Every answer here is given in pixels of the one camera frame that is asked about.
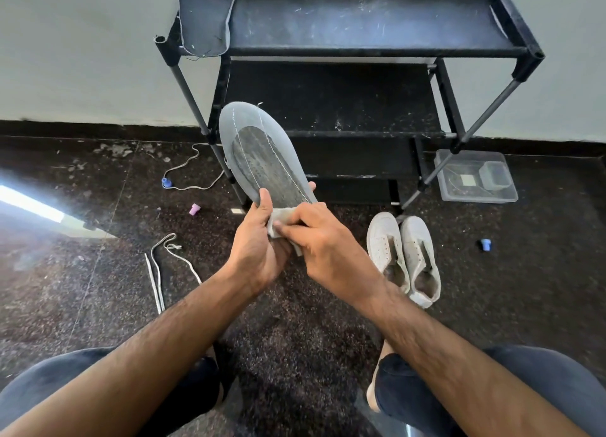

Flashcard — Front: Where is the person's right hand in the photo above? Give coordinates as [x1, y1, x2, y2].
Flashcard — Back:
[273, 202, 385, 306]

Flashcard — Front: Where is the person's left hand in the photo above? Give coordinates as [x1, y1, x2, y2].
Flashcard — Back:
[227, 188, 294, 296]

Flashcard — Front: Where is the small clear tray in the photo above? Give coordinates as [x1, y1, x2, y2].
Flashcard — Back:
[478, 161, 514, 190]

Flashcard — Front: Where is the dark grey shoe insole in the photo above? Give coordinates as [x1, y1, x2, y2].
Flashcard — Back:
[178, 0, 238, 58]

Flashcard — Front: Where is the person's right leg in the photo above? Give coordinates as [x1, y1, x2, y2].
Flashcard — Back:
[373, 345, 606, 437]

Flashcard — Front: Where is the person's left leg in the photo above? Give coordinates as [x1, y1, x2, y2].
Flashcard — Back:
[0, 347, 222, 437]

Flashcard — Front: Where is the person's leg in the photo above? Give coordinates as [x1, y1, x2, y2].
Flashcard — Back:
[373, 345, 606, 437]
[0, 347, 222, 437]

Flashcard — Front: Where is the clear plastic container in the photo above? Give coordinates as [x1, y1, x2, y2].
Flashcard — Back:
[434, 148, 520, 204]

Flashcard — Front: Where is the white shoelace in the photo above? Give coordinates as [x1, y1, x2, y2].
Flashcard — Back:
[163, 243, 203, 286]
[144, 233, 178, 315]

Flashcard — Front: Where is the white sneaker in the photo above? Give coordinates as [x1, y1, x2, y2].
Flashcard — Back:
[400, 215, 442, 310]
[366, 211, 412, 295]

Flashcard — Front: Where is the black shoe rack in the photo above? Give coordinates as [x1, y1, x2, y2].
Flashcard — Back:
[153, 0, 545, 216]

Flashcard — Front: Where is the white cord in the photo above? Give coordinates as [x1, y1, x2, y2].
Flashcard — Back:
[162, 143, 226, 192]

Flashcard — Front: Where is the small grey cloth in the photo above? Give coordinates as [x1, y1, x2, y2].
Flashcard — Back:
[266, 206, 305, 257]

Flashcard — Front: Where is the person's left forearm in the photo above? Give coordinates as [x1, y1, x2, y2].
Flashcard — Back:
[0, 265, 249, 437]

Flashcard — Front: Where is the person's right forearm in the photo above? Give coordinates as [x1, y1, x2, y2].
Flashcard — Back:
[354, 279, 590, 437]

